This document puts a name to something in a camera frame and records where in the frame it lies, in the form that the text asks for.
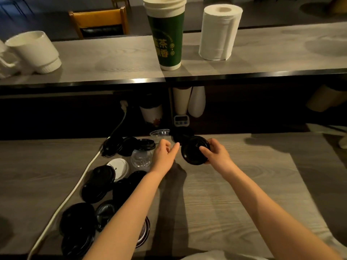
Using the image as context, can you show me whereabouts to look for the white power cable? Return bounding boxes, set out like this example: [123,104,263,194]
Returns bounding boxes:
[27,100,128,260]

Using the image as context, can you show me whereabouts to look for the white paper towel roll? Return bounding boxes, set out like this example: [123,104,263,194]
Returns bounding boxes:
[198,4,244,61]

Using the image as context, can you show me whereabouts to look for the person's right forearm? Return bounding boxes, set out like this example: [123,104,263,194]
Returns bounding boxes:
[226,169,341,260]

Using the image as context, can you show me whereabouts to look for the pile of cup lids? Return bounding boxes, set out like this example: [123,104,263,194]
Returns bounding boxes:
[59,126,196,259]

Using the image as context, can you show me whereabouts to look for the person's left forearm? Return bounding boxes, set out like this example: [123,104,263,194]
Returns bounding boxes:
[82,172,163,260]

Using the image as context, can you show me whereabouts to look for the wooden chair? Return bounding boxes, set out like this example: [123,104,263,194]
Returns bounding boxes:
[68,6,130,40]

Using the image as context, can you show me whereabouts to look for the person's right hand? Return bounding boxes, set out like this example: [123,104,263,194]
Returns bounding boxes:
[199,138,239,179]

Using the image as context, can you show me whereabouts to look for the black cup lid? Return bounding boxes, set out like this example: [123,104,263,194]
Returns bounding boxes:
[181,135,211,165]

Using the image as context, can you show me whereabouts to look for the person's white shirt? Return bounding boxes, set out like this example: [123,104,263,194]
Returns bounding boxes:
[181,250,269,260]

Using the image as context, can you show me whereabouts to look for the grey bar counter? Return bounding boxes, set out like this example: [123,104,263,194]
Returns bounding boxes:
[0,21,347,87]

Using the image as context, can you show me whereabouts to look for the grey wooden table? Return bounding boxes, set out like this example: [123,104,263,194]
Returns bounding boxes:
[0,132,347,260]

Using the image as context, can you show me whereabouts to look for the small digital timer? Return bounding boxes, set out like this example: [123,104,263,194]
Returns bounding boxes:
[173,114,189,127]

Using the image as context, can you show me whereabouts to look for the green paper cup stack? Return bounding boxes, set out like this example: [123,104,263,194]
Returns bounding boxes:
[143,0,187,71]

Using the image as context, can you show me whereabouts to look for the person's left hand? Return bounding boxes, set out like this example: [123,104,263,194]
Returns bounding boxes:
[150,139,180,179]

